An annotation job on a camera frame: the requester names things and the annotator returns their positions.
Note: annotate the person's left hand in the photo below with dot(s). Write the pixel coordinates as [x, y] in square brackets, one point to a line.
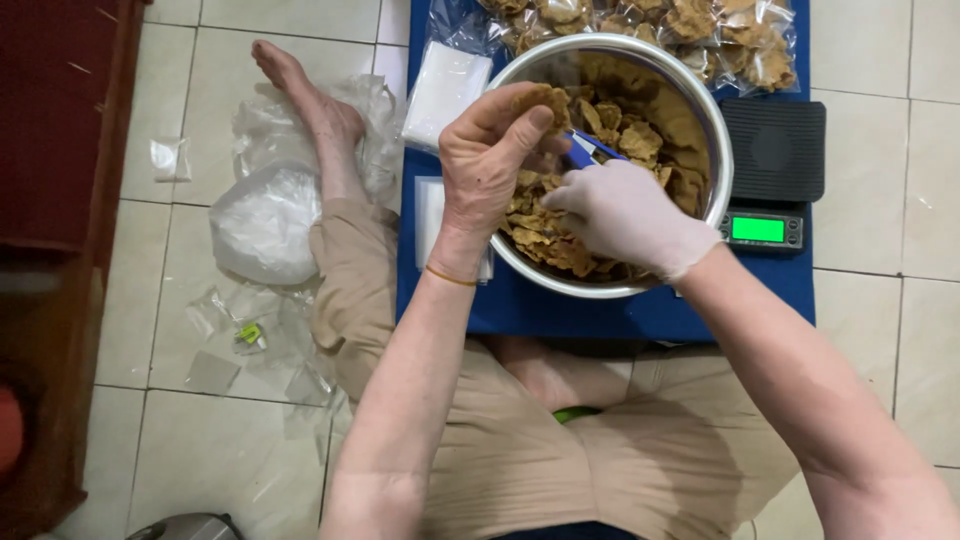
[480, 172]

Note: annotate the person's right hand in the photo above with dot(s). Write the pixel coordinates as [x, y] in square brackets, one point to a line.
[637, 217]

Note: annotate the person's right fingers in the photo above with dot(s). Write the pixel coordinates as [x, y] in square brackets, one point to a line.
[577, 199]

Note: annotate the brown fried cracker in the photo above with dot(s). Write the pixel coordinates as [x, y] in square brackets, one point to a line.
[553, 101]

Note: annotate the heap of fried crackers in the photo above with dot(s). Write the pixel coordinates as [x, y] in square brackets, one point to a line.
[645, 127]

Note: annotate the blue cloth mat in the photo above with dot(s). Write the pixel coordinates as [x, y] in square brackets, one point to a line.
[525, 311]

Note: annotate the large steel bowl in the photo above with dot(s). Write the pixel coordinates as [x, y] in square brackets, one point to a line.
[712, 150]

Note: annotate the yellow rubber wrist band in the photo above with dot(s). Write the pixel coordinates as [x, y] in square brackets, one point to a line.
[450, 277]

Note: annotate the stack of clear plastic bags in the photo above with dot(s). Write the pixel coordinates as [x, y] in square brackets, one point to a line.
[429, 217]

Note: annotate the stack of white plastic bags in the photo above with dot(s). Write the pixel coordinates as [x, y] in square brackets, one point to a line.
[444, 94]

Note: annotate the person's right foot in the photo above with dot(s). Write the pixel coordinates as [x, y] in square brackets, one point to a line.
[555, 371]

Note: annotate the person's foot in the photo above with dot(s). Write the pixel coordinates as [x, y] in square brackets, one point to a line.
[555, 371]
[322, 120]

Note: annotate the pile of bagged crackers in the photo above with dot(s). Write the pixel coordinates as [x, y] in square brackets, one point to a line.
[675, 30]

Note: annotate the black digital scale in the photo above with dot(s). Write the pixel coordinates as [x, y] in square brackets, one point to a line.
[772, 150]

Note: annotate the crumpled clear plastic sheet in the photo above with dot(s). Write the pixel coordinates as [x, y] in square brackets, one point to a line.
[382, 127]

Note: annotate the green object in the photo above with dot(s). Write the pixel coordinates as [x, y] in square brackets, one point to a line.
[576, 413]

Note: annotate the person's left foot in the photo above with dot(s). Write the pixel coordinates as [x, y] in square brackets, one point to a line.
[322, 120]

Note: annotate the white filled plastic bag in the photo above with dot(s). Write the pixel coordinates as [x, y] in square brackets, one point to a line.
[262, 225]

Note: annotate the scattered clear plastic wrappers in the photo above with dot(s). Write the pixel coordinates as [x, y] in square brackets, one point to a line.
[292, 360]

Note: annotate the small green yellow sachet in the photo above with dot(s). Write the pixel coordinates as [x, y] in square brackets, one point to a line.
[250, 334]

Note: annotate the small clear plastic packet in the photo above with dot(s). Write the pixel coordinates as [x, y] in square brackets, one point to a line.
[170, 159]

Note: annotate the grey rounded appliance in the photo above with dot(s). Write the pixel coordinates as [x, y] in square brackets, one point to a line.
[187, 527]

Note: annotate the dark wooden cabinet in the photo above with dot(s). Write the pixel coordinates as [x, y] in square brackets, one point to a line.
[52, 225]

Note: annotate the red object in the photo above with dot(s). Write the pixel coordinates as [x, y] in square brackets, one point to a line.
[9, 431]

